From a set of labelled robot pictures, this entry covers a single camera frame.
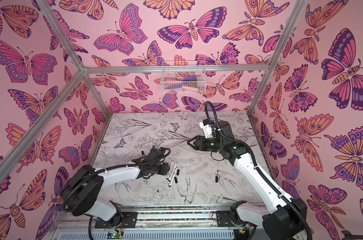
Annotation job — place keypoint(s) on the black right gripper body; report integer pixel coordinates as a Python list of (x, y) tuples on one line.
[(199, 143)]

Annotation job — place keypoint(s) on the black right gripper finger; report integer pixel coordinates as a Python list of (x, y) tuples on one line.
[(193, 145), (193, 139)]

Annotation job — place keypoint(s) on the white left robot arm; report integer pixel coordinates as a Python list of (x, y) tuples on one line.
[(80, 193)]

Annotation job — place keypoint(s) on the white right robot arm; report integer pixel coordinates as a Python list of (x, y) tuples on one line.
[(282, 217)]

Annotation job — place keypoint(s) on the green circuit board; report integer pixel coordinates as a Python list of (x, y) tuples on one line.
[(114, 235)]

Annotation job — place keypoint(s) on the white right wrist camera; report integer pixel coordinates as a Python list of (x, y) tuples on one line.
[(207, 128)]

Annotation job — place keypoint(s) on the white wire basket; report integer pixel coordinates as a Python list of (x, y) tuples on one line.
[(183, 77)]

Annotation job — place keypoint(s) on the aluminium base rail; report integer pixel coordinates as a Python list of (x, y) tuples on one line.
[(158, 223)]

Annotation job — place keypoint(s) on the aluminium frame left beam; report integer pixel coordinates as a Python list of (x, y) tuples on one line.
[(10, 160)]

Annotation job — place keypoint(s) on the aluminium frame right post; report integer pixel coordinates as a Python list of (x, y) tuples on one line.
[(291, 23)]

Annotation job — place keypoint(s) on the aluminium frame post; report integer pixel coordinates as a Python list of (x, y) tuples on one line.
[(47, 11), (291, 23)]

